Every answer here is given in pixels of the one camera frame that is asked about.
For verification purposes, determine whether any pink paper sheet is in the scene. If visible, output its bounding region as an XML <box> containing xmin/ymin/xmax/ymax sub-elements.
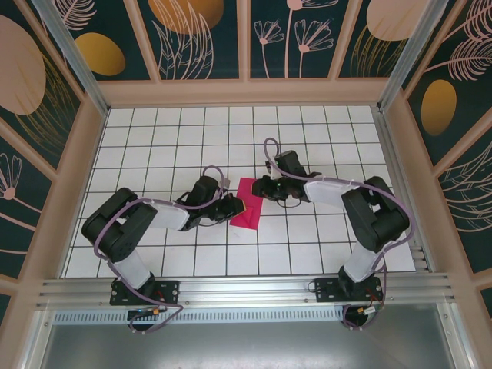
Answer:
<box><xmin>230</xmin><ymin>177</ymin><xmax>264</xmax><ymax>231</ymax></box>

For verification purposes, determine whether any grey metal sheet panel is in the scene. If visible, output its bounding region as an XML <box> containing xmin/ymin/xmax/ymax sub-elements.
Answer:
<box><xmin>22</xmin><ymin>303</ymin><xmax>474</xmax><ymax>369</ymax></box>

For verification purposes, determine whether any aluminium mounting rail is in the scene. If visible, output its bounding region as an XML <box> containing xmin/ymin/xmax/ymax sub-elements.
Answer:
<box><xmin>34</xmin><ymin>272</ymin><xmax>458</xmax><ymax>311</ymax></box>

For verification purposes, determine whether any slotted metal cable duct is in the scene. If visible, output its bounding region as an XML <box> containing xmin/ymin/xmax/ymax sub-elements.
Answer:
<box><xmin>52</xmin><ymin>309</ymin><xmax>347</xmax><ymax>326</ymax></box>

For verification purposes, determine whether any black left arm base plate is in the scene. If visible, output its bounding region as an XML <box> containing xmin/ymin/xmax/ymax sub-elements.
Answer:
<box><xmin>109</xmin><ymin>279</ymin><xmax>181</xmax><ymax>307</ymax></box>

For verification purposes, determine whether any aluminium side rail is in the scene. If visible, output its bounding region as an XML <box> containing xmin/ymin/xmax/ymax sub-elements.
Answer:
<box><xmin>372</xmin><ymin>107</ymin><xmax>434</xmax><ymax>274</ymax></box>

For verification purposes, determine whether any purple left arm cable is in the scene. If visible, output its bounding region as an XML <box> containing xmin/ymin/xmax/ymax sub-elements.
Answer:
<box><xmin>94</xmin><ymin>165</ymin><xmax>231</xmax><ymax>336</ymax></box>

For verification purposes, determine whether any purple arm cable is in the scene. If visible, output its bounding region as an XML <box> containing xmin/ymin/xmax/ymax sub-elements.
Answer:
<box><xmin>94</xmin><ymin>165</ymin><xmax>231</xmax><ymax>336</ymax></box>
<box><xmin>263</xmin><ymin>137</ymin><xmax>418</xmax><ymax>331</ymax></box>

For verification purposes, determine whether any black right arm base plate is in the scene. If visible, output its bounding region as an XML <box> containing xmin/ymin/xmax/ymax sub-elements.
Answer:
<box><xmin>313</xmin><ymin>277</ymin><xmax>384</xmax><ymax>304</ymax></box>

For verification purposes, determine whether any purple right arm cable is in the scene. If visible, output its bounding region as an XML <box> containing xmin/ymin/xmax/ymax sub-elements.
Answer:
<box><xmin>263</xmin><ymin>137</ymin><xmax>418</xmax><ymax>331</ymax></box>

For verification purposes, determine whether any aluminium frame post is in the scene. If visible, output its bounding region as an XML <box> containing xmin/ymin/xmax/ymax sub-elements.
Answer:
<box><xmin>30</xmin><ymin>0</ymin><xmax>111</xmax><ymax>116</ymax></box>
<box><xmin>376</xmin><ymin>0</ymin><xmax>462</xmax><ymax>115</ymax></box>

